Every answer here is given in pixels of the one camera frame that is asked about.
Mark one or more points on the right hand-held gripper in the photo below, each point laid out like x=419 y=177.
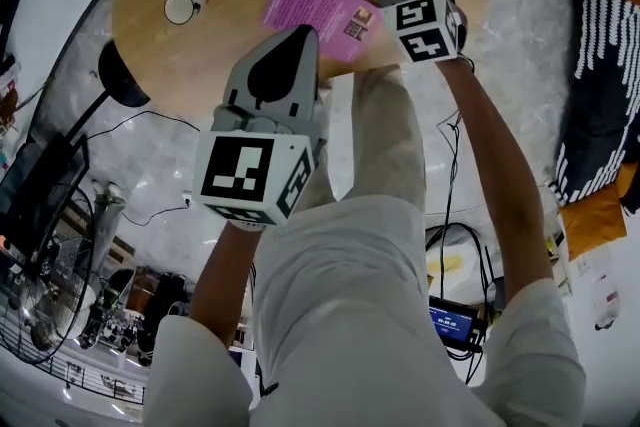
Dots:
x=420 y=30

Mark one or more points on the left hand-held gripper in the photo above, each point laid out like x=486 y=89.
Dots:
x=235 y=165

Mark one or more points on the person's right forearm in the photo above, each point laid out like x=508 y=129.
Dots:
x=500 y=175

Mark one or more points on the person's left forearm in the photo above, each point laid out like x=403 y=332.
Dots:
x=225 y=280

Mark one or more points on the wooden coffee table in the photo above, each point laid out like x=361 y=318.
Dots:
x=225 y=55

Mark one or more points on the purple book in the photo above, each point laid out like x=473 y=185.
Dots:
x=310 y=10

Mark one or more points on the white mug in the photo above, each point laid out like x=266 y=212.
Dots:
x=179 y=7

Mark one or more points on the person's beige trousers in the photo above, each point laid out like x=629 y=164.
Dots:
x=390 y=140

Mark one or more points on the black floor stand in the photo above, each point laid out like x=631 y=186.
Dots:
x=122 y=75

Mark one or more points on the black white striped pillow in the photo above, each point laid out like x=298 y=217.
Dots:
x=605 y=80

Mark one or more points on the person's white t-shirt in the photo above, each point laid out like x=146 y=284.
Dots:
x=350 y=315

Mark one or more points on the black monitor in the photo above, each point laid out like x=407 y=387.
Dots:
x=45 y=195

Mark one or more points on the white plastic bag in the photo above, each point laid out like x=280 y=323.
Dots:
x=460 y=260

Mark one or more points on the brown plush toy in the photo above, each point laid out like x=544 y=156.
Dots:
x=9 y=105

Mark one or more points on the orange sofa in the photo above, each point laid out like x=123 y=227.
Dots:
x=590 y=220

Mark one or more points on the black timer display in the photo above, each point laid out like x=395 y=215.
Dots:
x=452 y=322

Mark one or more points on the clear plastic bottle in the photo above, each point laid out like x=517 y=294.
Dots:
x=607 y=300

